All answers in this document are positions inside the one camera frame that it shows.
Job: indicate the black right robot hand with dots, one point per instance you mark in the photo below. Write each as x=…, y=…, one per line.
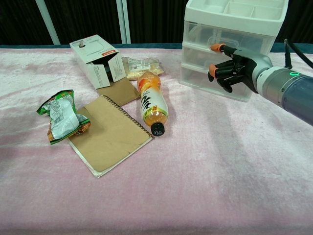
x=247, y=66

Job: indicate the clear plastic drawer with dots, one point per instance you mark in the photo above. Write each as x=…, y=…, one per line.
x=249, y=40
x=193, y=78
x=198, y=57

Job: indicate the clear bag of beige snacks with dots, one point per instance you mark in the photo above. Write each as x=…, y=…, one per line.
x=146, y=66

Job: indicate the orange drink bottle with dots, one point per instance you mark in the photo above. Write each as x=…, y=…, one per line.
x=152, y=102

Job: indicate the pink plush cloth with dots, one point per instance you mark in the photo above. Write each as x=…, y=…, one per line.
x=195, y=171

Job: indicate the brown cardboard sheet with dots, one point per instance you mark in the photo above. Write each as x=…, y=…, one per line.
x=122, y=91

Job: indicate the white metal pole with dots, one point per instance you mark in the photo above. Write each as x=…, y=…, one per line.
x=123, y=22
x=47, y=22

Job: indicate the brown spiral notebook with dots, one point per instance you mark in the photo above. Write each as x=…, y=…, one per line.
x=110, y=137

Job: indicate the white cardboard box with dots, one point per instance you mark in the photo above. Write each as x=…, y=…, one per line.
x=85, y=52

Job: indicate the black curtain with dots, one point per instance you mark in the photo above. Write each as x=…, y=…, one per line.
x=85, y=17

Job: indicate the green snack bag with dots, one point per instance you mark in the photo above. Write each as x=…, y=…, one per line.
x=62, y=117

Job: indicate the white plastic drawer unit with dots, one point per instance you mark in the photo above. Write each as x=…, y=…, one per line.
x=220, y=18

